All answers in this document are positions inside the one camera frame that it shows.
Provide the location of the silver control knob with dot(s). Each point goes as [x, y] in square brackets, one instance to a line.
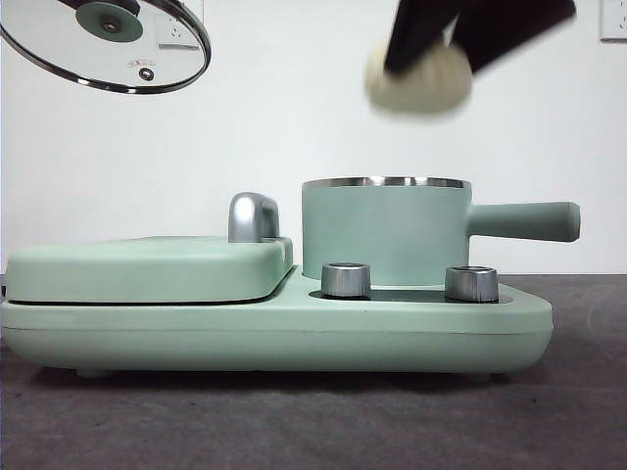
[471, 284]
[345, 281]

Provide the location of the black control panel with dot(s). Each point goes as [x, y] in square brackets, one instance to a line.
[406, 295]

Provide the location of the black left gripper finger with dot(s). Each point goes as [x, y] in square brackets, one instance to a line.
[85, 2]
[127, 5]

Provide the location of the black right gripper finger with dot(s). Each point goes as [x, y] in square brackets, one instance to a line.
[416, 34]
[499, 34]

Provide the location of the pleated white steamed bun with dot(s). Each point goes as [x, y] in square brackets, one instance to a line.
[421, 93]

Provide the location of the glass pot lid green knob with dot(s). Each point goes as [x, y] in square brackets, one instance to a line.
[110, 24]

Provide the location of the green breakfast machine base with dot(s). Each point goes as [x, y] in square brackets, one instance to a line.
[274, 338]

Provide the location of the white wall socket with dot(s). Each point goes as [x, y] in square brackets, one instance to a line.
[614, 19]
[199, 10]

